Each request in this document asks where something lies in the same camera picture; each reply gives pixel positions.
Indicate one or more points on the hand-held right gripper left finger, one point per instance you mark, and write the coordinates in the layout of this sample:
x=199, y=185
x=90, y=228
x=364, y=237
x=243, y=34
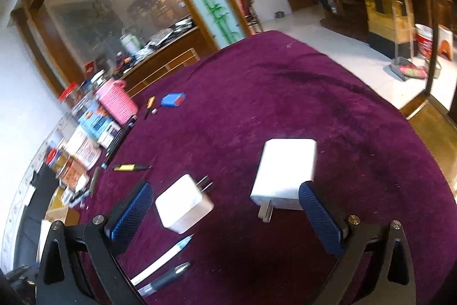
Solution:
x=130, y=215

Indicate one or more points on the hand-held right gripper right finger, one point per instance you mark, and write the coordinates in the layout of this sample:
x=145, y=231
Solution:
x=321, y=219

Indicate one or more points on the yellow black pen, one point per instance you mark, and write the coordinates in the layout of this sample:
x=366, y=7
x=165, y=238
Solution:
x=130, y=167

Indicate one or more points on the small white charger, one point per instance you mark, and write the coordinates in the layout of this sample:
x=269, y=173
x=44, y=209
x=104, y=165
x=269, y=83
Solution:
x=182, y=205

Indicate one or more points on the white pen teal tip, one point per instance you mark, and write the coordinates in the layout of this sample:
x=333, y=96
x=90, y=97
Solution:
x=160, y=260

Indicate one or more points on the large white charger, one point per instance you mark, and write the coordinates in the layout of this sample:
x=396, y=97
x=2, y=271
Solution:
x=285, y=169

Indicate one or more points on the black gel pen grey grip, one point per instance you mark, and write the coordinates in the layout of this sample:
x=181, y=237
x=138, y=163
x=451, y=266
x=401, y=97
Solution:
x=164, y=280

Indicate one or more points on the green lighter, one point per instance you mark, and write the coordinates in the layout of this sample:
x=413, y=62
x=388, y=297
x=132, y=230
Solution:
x=94, y=180

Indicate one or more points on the white eraser block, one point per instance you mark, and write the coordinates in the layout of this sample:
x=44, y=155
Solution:
x=81, y=182

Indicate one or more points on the black marker blue cap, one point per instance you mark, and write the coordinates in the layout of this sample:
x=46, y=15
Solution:
x=116, y=147

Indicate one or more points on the yellow green carton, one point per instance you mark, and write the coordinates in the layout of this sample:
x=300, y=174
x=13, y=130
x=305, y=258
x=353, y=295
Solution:
x=57, y=203

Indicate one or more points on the white plastic jar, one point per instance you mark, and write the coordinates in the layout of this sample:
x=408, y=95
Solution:
x=84, y=151

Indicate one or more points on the black marker green cap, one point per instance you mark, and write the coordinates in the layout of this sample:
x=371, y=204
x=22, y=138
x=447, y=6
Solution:
x=125, y=133

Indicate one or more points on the small blue white box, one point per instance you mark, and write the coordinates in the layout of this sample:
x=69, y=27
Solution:
x=109, y=133

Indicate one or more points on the blue label plastic jar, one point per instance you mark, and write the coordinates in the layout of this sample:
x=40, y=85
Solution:
x=92, y=119

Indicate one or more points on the black sofa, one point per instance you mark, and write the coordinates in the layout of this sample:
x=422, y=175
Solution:
x=25, y=219

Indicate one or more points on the small yellow black tool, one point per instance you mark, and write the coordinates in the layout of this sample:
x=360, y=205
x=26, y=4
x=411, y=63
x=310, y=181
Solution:
x=150, y=106

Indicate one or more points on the pink plastic basket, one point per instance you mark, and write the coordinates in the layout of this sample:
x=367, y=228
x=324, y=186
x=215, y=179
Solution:
x=117, y=101

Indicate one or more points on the blue battery pack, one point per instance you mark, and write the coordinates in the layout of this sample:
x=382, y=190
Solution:
x=174, y=100

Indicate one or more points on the purple velvet tablecloth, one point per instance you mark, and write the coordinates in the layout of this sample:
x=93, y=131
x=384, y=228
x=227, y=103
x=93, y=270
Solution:
x=285, y=94

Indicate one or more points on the red lid snack jar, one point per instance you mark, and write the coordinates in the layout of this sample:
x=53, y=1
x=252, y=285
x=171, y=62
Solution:
x=69, y=96

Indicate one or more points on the wooden sideboard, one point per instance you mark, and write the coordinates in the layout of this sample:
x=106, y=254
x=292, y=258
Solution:
x=171, y=55

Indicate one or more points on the grey dustpan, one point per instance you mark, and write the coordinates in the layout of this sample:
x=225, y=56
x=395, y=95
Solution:
x=407, y=69

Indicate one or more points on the red white bucket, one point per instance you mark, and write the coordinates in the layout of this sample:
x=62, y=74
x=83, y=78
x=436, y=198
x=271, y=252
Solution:
x=424, y=42

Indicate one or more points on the red thermos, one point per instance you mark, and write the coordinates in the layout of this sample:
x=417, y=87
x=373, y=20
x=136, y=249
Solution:
x=246, y=3

